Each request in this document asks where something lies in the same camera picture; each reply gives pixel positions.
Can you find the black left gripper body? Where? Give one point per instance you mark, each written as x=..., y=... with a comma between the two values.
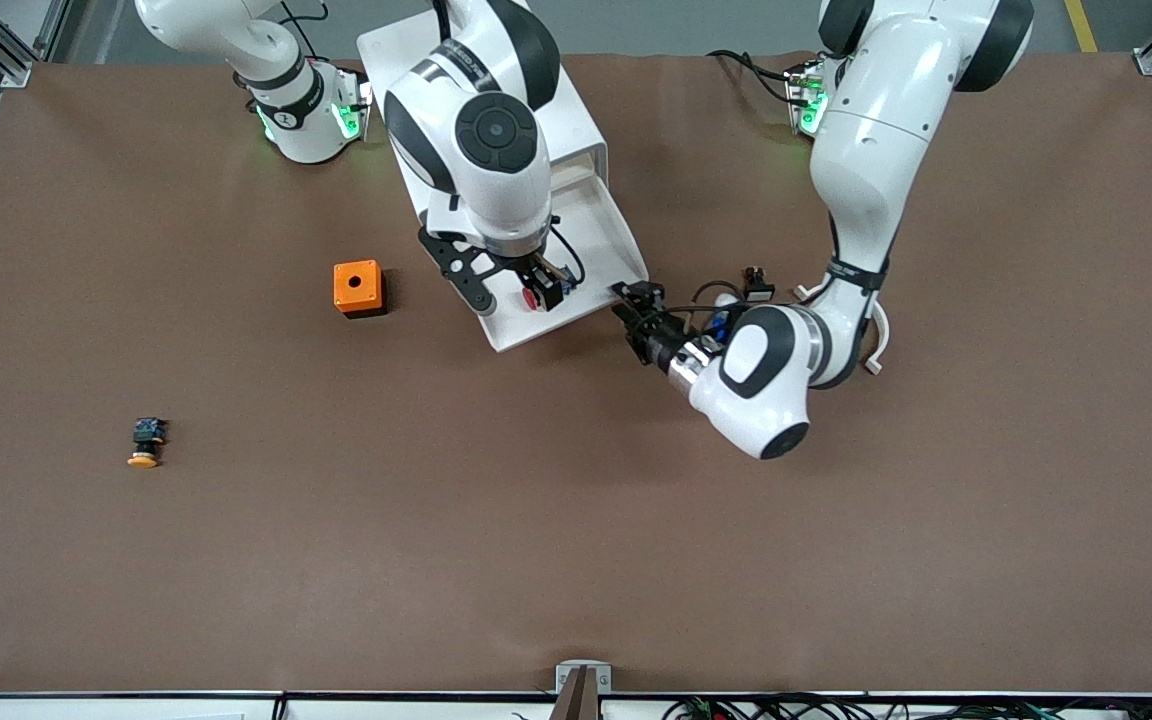
x=658, y=343

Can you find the red mushroom push button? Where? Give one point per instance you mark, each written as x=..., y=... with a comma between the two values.
x=533, y=297

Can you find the white pull-out drawer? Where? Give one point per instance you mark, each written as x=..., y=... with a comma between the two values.
x=591, y=235

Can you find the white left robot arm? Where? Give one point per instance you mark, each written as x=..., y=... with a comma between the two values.
x=876, y=150

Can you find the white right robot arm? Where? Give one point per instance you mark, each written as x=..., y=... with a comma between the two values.
x=496, y=130

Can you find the black rectangular white-faced push button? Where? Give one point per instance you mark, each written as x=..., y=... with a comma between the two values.
x=758, y=288

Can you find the white drawer cabinet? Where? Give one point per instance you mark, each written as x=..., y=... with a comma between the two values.
x=536, y=90

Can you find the yellow mushroom push button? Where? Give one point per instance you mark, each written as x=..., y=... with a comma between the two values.
x=145, y=440

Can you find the orange button enclosure box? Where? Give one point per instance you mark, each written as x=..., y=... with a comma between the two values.
x=356, y=285

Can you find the grey metal table bracket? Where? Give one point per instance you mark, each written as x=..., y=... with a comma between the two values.
x=568, y=672

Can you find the brown post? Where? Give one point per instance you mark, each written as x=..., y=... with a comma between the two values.
x=578, y=700

